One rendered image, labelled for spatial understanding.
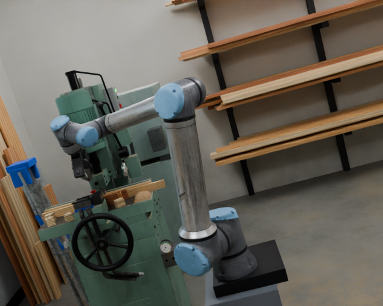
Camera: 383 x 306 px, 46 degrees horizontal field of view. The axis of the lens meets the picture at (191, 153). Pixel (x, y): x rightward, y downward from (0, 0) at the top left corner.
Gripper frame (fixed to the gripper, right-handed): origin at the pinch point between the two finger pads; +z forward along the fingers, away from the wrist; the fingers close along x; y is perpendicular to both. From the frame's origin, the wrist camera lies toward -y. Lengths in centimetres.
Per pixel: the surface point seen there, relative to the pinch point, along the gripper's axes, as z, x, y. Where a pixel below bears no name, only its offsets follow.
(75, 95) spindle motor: -30.6, -4.7, 29.0
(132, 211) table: 19.3, -15.4, -9.8
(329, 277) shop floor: 114, -112, -19
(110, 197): 18.0, -5.1, 2.7
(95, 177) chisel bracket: 8.1, -0.2, 10.0
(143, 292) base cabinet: 57, -8, -32
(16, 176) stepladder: 40, 67, 70
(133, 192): 22.2, -16.2, 6.4
